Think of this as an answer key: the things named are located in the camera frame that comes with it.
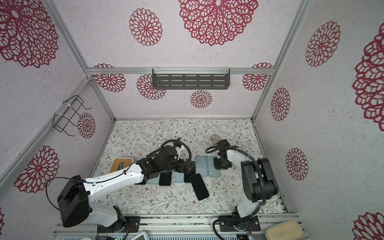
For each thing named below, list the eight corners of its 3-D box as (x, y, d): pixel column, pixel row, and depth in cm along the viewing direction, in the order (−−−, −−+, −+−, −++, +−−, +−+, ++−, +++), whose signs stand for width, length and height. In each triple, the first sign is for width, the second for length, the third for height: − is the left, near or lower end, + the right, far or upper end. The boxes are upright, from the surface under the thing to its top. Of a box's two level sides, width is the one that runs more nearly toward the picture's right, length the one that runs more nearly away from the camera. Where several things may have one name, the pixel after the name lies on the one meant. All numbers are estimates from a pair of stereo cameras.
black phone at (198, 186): (197, 201, 83) (197, 200, 82) (188, 177, 92) (188, 176, 90) (209, 196, 85) (209, 195, 83) (199, 173, 93) (199, 172, 92)
